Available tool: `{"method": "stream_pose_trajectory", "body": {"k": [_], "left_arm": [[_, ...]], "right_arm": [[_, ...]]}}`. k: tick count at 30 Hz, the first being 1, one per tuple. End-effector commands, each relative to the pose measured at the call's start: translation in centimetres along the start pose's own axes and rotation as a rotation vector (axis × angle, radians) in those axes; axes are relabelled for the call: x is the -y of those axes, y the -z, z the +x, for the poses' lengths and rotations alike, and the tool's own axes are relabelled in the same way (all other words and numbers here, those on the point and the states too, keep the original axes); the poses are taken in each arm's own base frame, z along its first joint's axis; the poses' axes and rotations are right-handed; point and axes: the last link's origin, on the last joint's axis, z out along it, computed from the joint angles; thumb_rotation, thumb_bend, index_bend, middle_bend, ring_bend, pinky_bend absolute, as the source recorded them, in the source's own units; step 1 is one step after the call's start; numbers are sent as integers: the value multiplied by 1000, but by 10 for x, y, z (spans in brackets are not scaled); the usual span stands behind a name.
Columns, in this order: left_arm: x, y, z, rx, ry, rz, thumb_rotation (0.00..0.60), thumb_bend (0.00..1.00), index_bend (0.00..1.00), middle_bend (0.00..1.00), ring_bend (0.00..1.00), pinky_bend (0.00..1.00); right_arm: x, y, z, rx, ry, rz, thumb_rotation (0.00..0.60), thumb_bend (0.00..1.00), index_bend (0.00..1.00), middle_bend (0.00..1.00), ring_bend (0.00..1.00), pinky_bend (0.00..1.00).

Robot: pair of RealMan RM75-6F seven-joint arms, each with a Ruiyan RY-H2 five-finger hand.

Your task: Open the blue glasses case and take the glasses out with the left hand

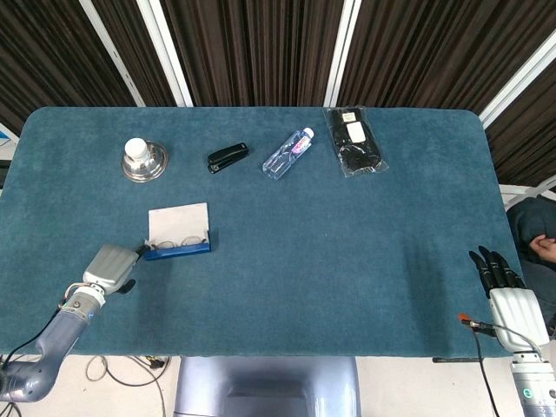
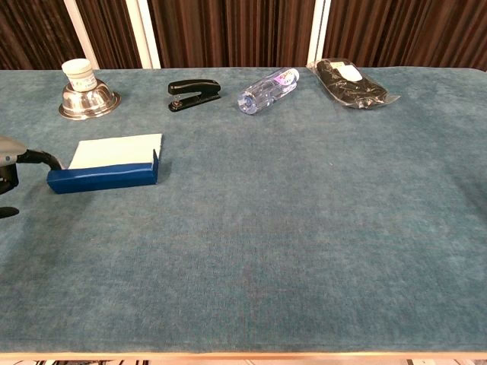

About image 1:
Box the person bare hand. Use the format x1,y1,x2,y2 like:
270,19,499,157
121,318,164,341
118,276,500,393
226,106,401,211
532,236,556,262

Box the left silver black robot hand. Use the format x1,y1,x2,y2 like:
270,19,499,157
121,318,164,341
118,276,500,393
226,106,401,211
82,243,149,295

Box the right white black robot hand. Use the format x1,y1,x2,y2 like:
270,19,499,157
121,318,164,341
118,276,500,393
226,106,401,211
468,245,550,352

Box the blue printed glasses case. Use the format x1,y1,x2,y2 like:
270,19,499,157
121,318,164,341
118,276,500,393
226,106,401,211
142,202,213,261

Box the eyeglasses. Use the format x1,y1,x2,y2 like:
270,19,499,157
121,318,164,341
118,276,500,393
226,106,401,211
154,234,208,249

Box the person in dark clothes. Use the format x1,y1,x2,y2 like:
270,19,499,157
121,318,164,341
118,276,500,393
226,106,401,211
506,195,556,335

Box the stainless steel bowl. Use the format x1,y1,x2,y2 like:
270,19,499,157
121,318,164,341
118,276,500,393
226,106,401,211
121,141,169,183

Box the small white capped bottle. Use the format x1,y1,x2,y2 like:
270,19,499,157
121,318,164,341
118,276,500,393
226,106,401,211
124,137,149,162

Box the black stapler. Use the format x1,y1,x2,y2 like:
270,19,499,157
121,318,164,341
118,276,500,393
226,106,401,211
207,142,251,175

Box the blue white sign board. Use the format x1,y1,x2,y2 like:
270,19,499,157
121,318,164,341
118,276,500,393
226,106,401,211
0,123,21,151

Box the teal table mat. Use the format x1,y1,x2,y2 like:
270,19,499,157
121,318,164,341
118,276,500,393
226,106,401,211
0,106,522,358

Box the blue-grey robot torso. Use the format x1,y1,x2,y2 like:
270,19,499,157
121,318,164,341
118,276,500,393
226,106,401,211
172,355,362,417

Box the clear plastic water bottle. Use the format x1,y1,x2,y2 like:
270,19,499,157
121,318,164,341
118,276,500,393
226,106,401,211
261,126,315,181

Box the black socks in plastic bag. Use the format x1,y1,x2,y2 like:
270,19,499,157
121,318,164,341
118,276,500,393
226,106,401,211
324,106,389,178

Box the grey hand cable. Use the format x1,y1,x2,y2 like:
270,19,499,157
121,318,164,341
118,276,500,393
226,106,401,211
493,323,544,351

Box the black cable with orange connector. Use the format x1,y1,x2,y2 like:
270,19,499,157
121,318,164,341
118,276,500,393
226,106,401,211
458,312,500,417

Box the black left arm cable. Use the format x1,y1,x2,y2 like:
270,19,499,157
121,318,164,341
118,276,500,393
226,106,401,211
0,332,47,368

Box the white frame post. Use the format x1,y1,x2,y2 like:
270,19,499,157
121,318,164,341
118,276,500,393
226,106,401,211
323,0,362,108
479,30,556,129
136,0,195,108
79,0,147,108

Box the black floor cables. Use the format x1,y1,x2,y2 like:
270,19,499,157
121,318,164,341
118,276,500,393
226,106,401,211
0,354,27,417

